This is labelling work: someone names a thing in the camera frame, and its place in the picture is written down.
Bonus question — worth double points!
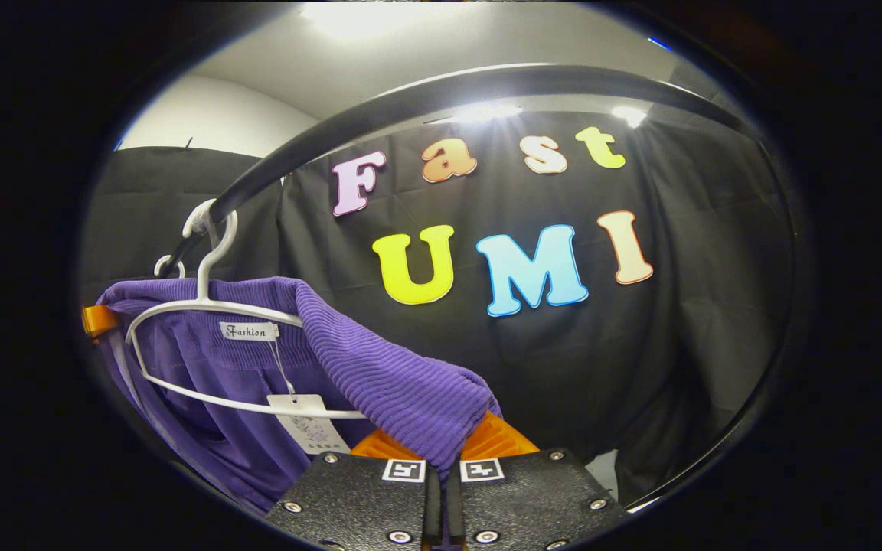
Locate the black metal clothes rack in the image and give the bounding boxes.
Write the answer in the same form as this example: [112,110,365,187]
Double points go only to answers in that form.
[158,64,800,514]

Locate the purple knit cardigan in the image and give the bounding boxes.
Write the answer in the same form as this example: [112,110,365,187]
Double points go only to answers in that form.
[96,277,503,515]

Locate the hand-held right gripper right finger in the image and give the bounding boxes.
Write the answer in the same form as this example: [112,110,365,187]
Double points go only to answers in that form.
[445,412,633,551]

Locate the black backdrop cloth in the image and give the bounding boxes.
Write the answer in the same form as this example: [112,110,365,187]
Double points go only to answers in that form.
[80,111,798,506]

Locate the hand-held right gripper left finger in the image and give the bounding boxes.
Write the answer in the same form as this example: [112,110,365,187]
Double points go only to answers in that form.
[263,427,443,551]

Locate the large ceiling light panel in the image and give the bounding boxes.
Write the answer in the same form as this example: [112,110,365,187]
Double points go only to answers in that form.
[299,2,442,41]

